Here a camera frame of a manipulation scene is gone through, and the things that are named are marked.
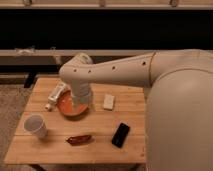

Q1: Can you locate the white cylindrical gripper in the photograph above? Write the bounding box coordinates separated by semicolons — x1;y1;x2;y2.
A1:
71;91;93;105

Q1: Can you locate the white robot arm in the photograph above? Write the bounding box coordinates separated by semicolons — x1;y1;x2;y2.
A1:
60;49;213;171

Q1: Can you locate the orange bowl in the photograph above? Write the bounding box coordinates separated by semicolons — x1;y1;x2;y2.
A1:
56;90;88;117

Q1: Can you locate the white rectangular block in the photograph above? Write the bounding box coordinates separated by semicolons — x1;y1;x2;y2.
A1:
103;94;115;110

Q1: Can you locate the red sausage packet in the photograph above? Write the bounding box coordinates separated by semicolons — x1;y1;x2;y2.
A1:
67;135;92;145

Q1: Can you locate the wooden table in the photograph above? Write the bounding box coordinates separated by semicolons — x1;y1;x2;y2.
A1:
4;78;145;164

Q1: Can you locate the black smartphone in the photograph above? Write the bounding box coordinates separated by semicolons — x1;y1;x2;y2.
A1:
111;123;130;148

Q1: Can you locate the white paper cup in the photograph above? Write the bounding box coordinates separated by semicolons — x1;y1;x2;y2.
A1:
24;114;47;139

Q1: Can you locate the wooden bench rail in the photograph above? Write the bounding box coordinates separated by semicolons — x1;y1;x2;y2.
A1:
0;49;148;65

